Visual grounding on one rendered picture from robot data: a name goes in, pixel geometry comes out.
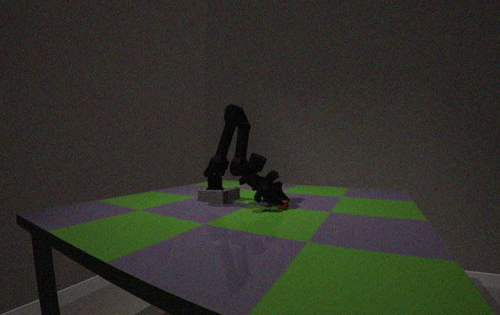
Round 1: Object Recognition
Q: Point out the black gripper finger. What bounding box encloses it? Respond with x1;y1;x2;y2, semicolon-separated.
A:
275;185;289;202
262;188;284;205

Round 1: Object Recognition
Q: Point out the orange block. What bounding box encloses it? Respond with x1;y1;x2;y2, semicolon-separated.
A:
279;200;288;210

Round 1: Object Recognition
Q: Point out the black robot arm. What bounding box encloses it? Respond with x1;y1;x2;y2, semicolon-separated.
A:
204;104;279;190

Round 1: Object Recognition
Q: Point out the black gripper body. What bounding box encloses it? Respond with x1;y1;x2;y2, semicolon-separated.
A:
251;176;283;203

